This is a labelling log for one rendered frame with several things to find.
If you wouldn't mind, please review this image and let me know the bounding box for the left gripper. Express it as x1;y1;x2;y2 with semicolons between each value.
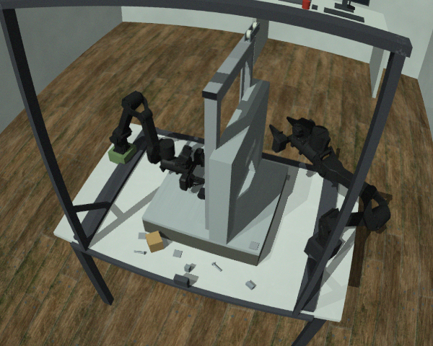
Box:
172;148;205;191

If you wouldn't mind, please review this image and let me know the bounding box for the dark grey metal frame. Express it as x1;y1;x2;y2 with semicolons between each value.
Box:
0;0;413;316

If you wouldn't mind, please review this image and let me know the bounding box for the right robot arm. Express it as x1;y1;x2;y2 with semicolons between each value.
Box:
292;117;391;248

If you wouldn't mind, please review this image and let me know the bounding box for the tan cardboard box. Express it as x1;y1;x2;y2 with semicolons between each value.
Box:
145;231;164;253

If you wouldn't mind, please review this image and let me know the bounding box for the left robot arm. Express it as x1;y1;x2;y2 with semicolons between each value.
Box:
109;91;193;172

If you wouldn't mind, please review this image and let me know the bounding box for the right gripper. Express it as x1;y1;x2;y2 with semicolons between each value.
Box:
269;116;315;155

